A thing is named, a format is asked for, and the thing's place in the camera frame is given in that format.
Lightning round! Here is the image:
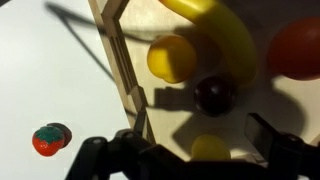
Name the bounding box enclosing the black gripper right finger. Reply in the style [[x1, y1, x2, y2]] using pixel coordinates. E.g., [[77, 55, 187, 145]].
[[244, 112, 306, 180]]

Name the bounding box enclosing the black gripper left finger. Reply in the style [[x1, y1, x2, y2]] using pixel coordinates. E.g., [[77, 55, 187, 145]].
[[64, 135, 112, 180]]

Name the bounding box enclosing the dark red apple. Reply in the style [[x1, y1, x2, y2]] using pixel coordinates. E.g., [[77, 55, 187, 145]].
[[193, 76, 237, 118]]

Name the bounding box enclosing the wooden tray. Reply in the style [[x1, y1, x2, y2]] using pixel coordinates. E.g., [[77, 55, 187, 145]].
[[88, 0, 320, 168]]

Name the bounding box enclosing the red strawberry with green top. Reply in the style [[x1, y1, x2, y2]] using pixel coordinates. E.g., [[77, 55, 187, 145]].
[[31, 125, 66, 158]]

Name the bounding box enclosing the small yellow-green fruit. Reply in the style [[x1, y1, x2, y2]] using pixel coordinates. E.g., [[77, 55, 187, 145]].
[[190, 133, 232, 162]]

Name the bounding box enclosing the orange fruit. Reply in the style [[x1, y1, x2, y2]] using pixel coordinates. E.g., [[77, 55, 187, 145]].
[[267, 17, 320, 82]]

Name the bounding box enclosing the small yellow-orange fruit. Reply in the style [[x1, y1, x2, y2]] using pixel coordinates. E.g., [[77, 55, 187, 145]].
[[146, 34, 198, 84]]

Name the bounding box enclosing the yellow banana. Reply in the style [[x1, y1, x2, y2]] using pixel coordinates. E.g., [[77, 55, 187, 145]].
[[159, 0, 258, 88]]

